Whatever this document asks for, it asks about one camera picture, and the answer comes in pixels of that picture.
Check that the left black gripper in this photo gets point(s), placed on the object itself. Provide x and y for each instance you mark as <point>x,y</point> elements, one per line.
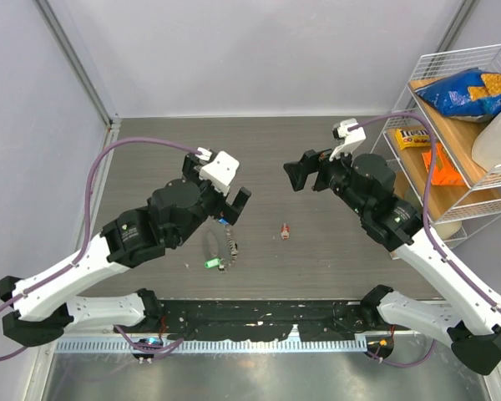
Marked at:
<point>230,211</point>

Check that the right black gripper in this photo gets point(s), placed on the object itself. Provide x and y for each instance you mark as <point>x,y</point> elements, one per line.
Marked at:
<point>311,162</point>

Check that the keychain with keys and strap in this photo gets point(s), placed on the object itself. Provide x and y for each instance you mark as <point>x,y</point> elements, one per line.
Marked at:
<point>219,246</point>

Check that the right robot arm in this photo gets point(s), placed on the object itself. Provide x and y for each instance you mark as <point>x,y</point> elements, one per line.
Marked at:
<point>471,325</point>

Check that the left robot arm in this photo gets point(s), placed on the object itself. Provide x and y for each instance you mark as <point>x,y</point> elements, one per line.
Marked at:
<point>51,303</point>

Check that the small red key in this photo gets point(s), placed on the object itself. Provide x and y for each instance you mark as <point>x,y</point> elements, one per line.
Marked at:
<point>285,231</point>

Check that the yellow candy bag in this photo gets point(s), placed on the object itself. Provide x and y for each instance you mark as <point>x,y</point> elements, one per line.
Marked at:
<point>412,138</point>

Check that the orange candy bag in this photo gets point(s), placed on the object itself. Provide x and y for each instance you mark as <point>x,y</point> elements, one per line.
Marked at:
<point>445,172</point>

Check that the cream lotion bottle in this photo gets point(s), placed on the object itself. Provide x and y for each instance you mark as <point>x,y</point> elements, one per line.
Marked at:
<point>448,230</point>

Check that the blue chips bag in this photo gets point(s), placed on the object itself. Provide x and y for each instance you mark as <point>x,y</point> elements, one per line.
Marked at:
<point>471,95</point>

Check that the white plastic bottle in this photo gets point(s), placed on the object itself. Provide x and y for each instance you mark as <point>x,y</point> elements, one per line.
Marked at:
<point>486,151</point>

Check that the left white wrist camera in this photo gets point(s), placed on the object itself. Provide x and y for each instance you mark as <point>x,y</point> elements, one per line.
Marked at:
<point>219,168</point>

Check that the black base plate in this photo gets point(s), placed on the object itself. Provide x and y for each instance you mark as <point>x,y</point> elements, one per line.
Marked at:
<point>259,320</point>

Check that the white wire shelf rack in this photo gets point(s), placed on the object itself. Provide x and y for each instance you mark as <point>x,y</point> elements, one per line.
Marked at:
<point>478,203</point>

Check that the white slotted cable duct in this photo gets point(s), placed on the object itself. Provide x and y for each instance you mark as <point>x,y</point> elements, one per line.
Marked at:
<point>101,345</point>

